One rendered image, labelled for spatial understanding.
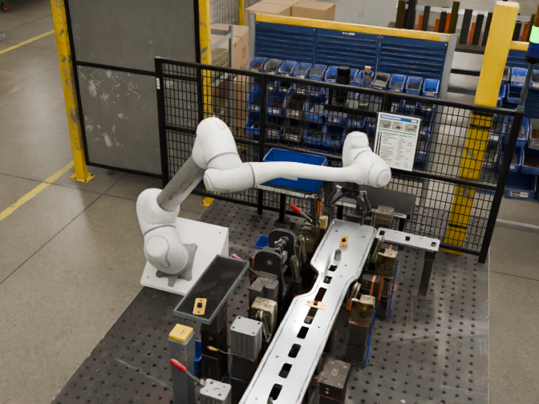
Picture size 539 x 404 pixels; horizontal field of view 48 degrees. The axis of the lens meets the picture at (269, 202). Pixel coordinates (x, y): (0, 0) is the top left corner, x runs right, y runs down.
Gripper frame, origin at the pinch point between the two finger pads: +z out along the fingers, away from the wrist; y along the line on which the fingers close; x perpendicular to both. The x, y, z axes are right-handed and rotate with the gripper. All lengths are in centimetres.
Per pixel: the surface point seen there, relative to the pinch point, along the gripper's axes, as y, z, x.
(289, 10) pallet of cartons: -169, 13, 424
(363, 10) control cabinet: -130, 52, 643
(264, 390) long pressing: -3, 14, -95
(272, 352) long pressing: -7, 14, -78
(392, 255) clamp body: 22.9, 8.9, -7.1
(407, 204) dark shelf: 21.9, 10.3, 42.1
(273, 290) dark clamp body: -16, 7, -53
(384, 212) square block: 12.9, 7.5, 25.5
